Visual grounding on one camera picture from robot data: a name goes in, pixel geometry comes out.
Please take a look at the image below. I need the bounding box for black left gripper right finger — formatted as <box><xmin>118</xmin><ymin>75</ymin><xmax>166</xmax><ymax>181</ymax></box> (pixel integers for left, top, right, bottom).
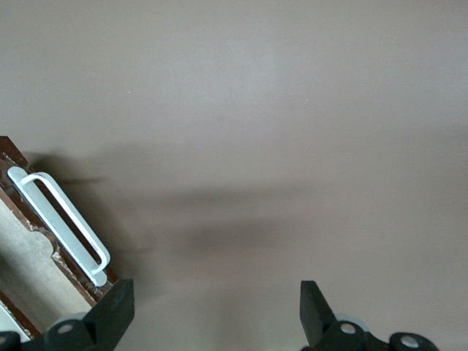
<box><xmin>300</xmin><ymin>280</ymin><xmax>438</xmax><ymax>351</ymax></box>

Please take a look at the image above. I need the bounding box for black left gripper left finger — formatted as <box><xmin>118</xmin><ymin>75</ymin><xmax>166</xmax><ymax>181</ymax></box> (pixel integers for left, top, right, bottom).
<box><xmin>0</xmin><ymin>278</ymin><xmax>135</xmax><ymax>351</ymax></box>

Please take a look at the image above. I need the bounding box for brown wooden drawer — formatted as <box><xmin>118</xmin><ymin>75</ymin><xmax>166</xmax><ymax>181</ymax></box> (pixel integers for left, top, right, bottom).
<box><xmin>0</xmin><ymin>135</ymin><xmax>120</xmax><ymax>341</ymax></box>

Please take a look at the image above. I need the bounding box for white metal drawer handle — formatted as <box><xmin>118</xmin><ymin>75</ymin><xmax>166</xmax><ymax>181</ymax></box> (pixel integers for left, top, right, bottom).
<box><xmin>7</xmin><ymin>166</ymin><xmax>110</xmax><ymax>287</ymax></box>

